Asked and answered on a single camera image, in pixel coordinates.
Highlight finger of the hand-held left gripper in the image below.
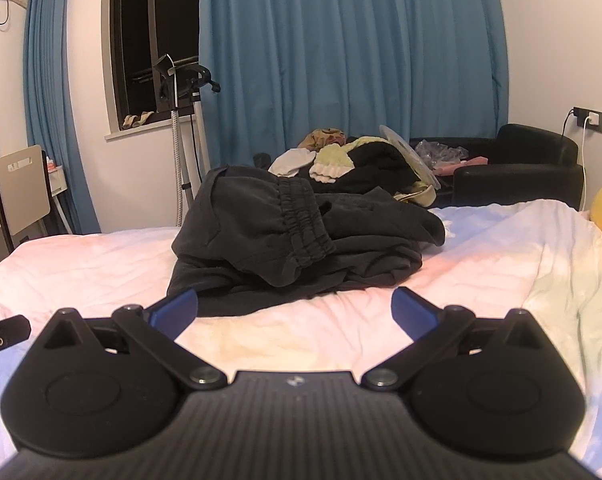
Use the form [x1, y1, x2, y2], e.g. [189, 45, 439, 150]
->
[0, 314, 32, 377]

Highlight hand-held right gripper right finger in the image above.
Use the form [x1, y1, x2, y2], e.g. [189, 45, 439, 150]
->
[361, 286, 549, 392]

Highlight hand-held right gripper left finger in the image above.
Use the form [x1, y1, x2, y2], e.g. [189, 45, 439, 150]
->
[45, 287, 228, 392]

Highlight dark grey pants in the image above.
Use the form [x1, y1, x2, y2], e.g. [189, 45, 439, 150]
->
[166, 165, 447, 317]

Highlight white bed sheet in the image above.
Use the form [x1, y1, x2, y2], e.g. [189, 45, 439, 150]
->
[0, 199, 602, 478]

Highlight beige folding chair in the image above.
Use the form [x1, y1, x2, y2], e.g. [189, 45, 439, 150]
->
[0, 144, 52, 253]

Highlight black garment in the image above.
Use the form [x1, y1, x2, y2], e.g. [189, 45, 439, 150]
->
[338, 141, 422, 196]

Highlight clear plastic lid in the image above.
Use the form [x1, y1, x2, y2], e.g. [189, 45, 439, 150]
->
[378, 125, 439, 191]

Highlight clear plastic bag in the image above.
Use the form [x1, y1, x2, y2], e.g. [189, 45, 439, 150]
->
[413, 140, 469, 168]

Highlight pink cloth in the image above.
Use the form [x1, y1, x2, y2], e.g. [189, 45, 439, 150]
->
[433, 156, 489, 176]

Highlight black sofa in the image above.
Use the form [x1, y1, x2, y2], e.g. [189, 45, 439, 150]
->
[408, 123, 584, 211]

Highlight pale yellow garment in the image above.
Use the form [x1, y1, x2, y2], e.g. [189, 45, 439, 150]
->
[308, 136, 382, 184]

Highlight garment steamer stand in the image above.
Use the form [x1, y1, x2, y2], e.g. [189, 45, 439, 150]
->
[153, 53, 222, 228]

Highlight white cloth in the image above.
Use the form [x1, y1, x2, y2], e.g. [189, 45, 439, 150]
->
[268, 148, 314, 178]

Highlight beige cloth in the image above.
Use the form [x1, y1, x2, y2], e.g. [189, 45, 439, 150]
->
[122, 111, 156, 129]

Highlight brown cloth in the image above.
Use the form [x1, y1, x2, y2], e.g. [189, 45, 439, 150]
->
[297, 128, 347, 152]

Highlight narrow blue curtain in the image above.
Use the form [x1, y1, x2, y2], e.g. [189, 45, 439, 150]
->
[22, 0, 102, 236]

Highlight wide blue curtain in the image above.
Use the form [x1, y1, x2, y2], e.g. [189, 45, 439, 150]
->
[198, 0, 511, 177]

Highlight dark window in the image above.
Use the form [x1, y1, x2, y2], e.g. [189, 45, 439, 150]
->
[103, 0, 202, 142]

